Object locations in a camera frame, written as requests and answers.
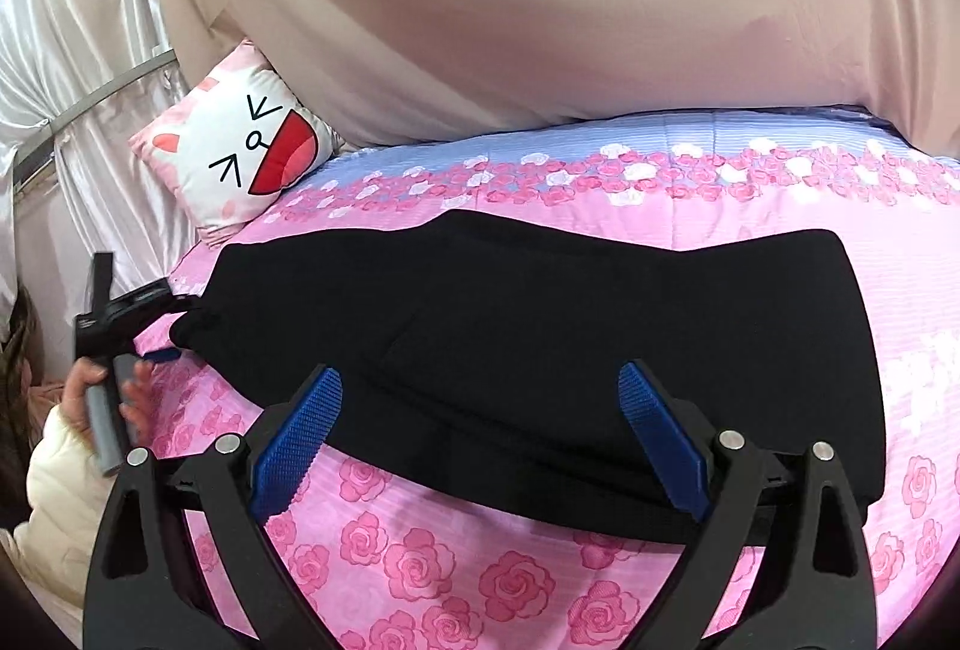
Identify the black pants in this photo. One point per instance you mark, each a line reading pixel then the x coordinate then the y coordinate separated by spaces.
pixel 525 335

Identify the cat face pillow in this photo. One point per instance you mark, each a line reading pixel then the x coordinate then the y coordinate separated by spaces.
pixel 225 147

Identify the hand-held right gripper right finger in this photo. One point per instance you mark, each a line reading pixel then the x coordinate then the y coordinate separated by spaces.
pixel 664 447

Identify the person's left forearm white sleeve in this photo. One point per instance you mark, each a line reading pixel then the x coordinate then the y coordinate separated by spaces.
pixel 60 507

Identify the person's brown hair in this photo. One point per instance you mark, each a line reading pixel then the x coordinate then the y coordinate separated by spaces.
pixel 15 357

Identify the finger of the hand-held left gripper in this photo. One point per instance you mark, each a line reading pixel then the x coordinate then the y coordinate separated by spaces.
pixel 187 305
pixel 161 356

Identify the white satin curtain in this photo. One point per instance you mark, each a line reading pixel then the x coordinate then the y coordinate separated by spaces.
pixel 75 5

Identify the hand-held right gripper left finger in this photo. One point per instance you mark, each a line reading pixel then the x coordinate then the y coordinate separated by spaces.
pixel 292 447

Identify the person's left hand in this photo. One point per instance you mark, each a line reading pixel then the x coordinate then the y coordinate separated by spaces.
pixel 135 395

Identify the pink rose bedsheet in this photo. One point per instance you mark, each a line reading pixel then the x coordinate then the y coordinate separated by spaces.
pixel 750 185

